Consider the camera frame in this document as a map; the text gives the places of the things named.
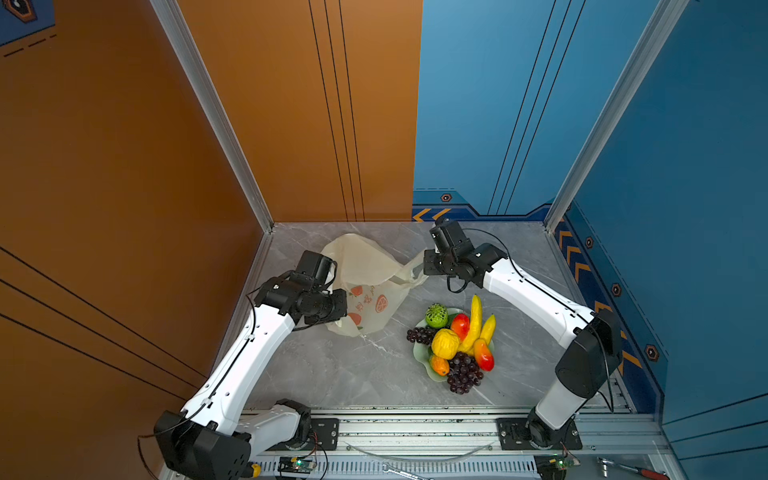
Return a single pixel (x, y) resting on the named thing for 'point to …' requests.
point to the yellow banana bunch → (475, 330)
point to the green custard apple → (436, 316)
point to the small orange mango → (440, 366)
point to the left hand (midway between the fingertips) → (345, 306)
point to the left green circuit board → (291, 464)
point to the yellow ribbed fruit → (445, 343)
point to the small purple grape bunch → (421, 335)
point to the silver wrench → (386, 468)
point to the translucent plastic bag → (375, 277)
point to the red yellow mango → (485, 357)
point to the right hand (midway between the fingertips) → (425, 260)
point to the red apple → (461, 325)
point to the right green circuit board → (563, 464)
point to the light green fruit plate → (422, 351)
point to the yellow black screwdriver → (257, 468)
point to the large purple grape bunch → (463, 373)
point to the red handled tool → (645, 472)
